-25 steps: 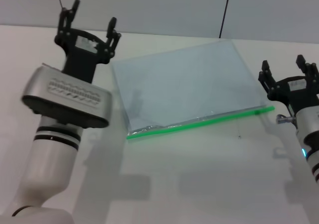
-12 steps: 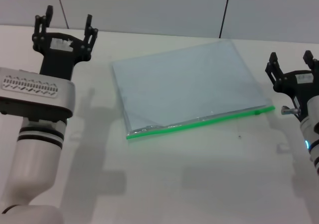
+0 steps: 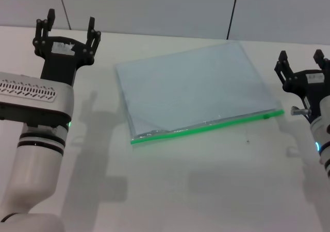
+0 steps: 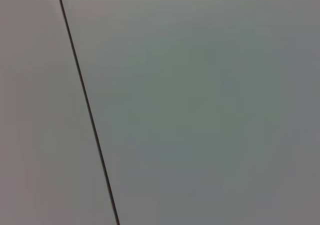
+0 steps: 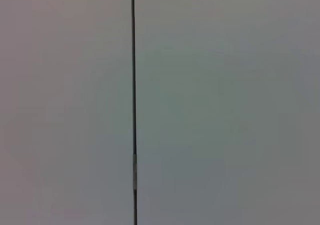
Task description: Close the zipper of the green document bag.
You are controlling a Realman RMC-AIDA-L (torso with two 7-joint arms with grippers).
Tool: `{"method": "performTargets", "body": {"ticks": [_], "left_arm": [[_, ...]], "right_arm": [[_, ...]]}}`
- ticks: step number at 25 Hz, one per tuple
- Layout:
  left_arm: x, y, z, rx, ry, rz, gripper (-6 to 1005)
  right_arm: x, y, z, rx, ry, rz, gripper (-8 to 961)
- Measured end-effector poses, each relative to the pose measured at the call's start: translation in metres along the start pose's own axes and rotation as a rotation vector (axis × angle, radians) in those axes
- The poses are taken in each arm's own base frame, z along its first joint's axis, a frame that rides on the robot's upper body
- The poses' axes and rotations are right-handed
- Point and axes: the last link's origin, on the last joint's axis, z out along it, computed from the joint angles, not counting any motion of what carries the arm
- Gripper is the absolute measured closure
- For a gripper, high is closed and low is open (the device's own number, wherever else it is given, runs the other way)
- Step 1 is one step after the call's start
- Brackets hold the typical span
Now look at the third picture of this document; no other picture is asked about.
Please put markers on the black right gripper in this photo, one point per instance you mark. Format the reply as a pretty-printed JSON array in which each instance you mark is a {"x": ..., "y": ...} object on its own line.
[{"x": 306, "y": 87}]

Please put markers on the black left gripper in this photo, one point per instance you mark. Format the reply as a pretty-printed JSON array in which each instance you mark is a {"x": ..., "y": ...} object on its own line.
[{"x": 62, "y": 64}]

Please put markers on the translucent green-zipper document bag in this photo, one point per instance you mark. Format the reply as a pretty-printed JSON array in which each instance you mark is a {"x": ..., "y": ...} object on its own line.
[{"x": 193, "y": 87}]

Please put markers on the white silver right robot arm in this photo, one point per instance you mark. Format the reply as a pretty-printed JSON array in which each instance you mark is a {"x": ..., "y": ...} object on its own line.
[{"x": 326, "y": 165}]

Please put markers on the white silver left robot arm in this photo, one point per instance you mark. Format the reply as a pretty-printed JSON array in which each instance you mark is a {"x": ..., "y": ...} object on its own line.
[{"x": 36, "y": 175}]

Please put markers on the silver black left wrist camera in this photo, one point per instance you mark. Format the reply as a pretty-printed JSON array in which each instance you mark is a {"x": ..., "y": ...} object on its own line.
[{"x": 33, "y": 105}]

